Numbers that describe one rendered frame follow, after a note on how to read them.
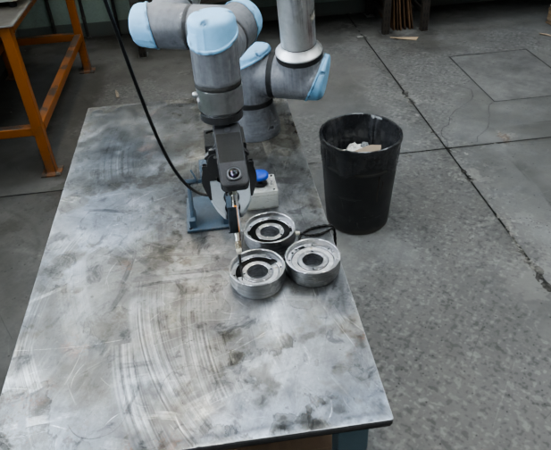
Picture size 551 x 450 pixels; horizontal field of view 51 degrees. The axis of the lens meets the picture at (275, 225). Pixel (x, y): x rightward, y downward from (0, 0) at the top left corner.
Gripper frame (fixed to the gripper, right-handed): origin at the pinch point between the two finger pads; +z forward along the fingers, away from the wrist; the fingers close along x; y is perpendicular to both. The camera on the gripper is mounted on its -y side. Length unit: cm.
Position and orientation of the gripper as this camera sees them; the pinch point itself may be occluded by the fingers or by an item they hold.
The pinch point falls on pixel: (233, 213)
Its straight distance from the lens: 105.7
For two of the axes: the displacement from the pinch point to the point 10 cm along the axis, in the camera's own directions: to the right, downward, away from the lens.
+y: -1.4, -5.9, 7.9
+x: -9.9, 1.2, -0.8
